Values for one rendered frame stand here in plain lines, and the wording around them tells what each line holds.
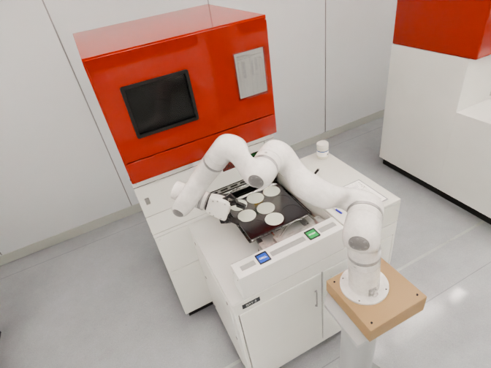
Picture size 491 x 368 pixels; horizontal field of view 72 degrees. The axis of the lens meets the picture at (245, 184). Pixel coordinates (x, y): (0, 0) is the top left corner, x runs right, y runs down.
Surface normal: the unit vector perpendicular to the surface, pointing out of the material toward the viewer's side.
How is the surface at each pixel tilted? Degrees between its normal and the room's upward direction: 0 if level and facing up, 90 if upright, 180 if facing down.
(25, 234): 90
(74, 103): 90
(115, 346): 0
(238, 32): 90
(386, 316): 4
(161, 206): 90
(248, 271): 0
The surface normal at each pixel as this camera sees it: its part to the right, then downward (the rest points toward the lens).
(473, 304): -0.14, -0.80
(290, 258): 0.44, 0.47
